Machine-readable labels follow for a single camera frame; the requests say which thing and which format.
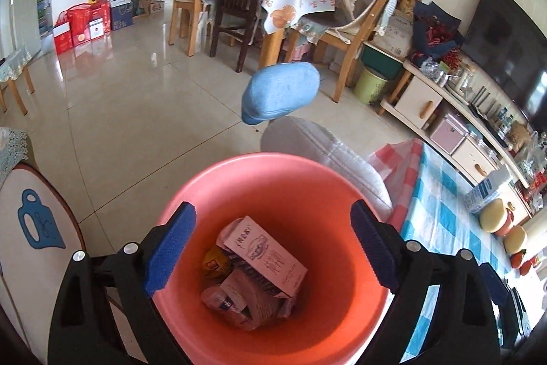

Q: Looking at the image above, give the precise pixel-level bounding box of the small yellow pear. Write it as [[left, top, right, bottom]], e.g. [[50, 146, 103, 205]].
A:
[[503, 225, 529, 255]]

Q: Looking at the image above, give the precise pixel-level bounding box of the red gift bag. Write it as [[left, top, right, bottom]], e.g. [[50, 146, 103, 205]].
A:
[[66, 1, 112, 48]]

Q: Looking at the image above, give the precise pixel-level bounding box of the wooden stool with lace cover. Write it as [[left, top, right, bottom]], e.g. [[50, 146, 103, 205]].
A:
[[0, 48, 36, 116]]

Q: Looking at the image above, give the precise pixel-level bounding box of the green storage box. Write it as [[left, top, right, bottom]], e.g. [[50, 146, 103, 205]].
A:
[[361, 41, 405, 80]]

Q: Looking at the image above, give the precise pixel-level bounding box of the black television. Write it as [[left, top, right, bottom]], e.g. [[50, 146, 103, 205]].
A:
[[462, 0, 547, 127]]

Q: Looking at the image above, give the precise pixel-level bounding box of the green waste bin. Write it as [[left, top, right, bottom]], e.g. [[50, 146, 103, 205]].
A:
[[354, 65, 389, 105]]

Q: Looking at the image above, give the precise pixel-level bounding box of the pink plastic bucket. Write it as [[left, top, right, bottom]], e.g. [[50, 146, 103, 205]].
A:
[[149, 152, 401, 365]]

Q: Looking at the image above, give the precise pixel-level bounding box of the wooden chair with lace cover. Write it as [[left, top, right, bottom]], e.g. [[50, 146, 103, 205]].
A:
[[314, 0, 401, 103]]

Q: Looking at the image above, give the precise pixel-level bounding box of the white seat cushion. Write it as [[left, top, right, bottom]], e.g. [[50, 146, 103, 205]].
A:
[[260, 118, 394, 222]]

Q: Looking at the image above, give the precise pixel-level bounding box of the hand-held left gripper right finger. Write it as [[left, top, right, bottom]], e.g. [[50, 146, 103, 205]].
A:
[[350, 198, 502, 365]]

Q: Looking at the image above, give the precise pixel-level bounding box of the red gift box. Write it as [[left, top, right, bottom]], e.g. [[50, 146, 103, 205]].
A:
[[53, 23, 72, 55]]

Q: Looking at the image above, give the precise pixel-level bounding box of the red apple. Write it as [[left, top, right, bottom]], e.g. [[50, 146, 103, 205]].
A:
[[496, 209, 516, 236]]

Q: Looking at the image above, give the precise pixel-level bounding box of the white milk bottle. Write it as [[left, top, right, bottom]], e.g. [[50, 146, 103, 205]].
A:
[[464, 165, 513, 214]]

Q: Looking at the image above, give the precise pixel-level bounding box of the blue box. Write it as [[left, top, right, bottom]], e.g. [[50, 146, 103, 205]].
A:
[[110, 1, 134, 31]]

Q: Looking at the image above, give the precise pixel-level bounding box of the chair with teapot cushion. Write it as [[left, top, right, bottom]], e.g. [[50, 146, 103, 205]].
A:
[[0, 163, 87, 351]]

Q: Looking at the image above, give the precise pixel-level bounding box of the large yellow pear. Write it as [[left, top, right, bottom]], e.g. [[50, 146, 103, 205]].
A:
[[479, 198, 507, 232]]

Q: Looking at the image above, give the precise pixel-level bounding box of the dark blue flower bouquet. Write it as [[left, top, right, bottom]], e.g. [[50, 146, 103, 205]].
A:
[[409, 1, 465, 67]]

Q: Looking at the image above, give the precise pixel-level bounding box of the pink checkered cloth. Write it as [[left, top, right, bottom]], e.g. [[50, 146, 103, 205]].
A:
[[368, 138, 425, 234]]

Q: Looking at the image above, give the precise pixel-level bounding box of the pink white carton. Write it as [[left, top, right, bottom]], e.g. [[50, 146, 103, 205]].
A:
[[216, 215, 308, 298]]

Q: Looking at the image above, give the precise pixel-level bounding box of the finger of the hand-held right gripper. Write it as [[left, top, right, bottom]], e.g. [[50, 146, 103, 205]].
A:
[[479, 262, 520, 351]]

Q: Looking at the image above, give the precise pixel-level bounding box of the pink case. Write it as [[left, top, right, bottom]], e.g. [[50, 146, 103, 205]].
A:
[[429, 113, 469, 154]]

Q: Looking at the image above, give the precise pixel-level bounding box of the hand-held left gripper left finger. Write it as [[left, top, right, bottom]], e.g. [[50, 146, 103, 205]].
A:
[[47, 200, 198, 365]]

